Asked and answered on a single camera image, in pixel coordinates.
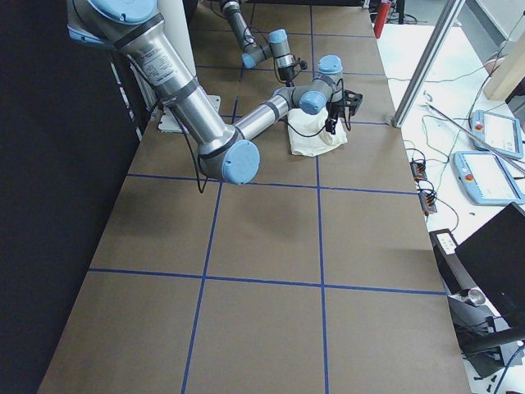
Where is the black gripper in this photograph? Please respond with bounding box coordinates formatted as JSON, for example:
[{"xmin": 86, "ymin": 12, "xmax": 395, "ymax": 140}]
[
  {"xmin": 324, "ymin": 102, "xmax": 344, "ymax": 135},
  {"xmin": 277, "ymin": 65, "xmax": 295, "ymax": 82}
]

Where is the cream long-sleeve cat shirt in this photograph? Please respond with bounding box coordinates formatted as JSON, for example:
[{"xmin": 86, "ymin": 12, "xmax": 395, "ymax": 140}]
[{"xmin": 287, "ymin": 108, "xmax": 348, "ymax": 157}]

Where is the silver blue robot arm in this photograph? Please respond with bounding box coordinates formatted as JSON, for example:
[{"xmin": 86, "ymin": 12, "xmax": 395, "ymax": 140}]
[
  {"xmin": 66, "ymin": 0, "xmax": 347, "ymax": 185},
  {"xmin": 219, "ymin": 1, "xmax": 303, "ymax": 87}
]

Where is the orange black connector module far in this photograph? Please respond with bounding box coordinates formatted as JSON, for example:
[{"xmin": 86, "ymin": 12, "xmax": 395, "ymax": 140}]
[{"xmin": 409, "ymin": 159, "xmax": 427, "ymax": 181}]

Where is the orange black connector module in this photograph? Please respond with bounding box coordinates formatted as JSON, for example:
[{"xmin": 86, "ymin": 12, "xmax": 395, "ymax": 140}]
[
  {"xmin": 409, "ymin": 159, "xmax": 427, "ymax": 181},
  {"xmin": 418, "ymin": 189, "xmax": 437, "ymax": 216}
]

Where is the red cylinder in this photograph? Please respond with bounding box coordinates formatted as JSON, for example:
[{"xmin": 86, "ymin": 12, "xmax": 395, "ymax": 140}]
[{"xmin": 373, "ymin": 0, "xmax": 391, "ymax": 39}]

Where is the orange black connector module near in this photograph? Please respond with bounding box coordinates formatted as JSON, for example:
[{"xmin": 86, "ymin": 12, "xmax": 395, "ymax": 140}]
[{"xmin": 418, "ymin": 189, "xmax": 437, "ymax": 216}]

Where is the long reacher grabber tool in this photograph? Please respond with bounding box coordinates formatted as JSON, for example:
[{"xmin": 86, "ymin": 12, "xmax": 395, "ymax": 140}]
[{"xmin": 422, "ymin": 90, "xmax": 525, "ymax": 169}]

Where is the near blue teach pendant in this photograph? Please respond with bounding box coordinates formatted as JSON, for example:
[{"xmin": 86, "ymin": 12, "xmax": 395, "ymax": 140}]
[{"xmin": 452, "ymin": 151, "xmax": 524, "ymax": 206}]

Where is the blue teach pendant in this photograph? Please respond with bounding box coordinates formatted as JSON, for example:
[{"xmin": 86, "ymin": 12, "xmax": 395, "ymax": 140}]
[
  {"xmin": 452, "ymin": 151, "xmax": 524, "ymax": 206},
  {"xmin": 470, "ymin": 110, "xmax": 524, "ymax": 159}
]

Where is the far blue teach pendant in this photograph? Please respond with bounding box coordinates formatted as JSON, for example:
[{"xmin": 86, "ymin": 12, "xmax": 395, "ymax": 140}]
[{"xmin": 470, "ymin": 110, "xmax": 524, "ymax": 159}]

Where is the black box with white label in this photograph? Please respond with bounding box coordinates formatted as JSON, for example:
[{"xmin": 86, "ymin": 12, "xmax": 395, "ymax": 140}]
[{"xmin": 429, "ymin": 229, "xmax": 477, "ymax": 294}]

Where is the black monitor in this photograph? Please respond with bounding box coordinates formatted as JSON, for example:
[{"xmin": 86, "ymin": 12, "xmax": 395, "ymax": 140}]
[{"xmin": 455, "ymin": 203, "xmax": 524, "ymax": 328}]

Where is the silver metal cup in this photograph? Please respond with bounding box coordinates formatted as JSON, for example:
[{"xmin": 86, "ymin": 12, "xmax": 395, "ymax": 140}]
[{"xmin": 459, "ymin": 288, "xmax": 486, "ymax": 307}]

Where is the aluminium frame post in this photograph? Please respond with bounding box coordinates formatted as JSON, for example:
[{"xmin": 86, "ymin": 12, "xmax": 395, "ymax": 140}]
[{"xmin": 391, "ymin": 0, "xmax": 466, "ymax": 128}]

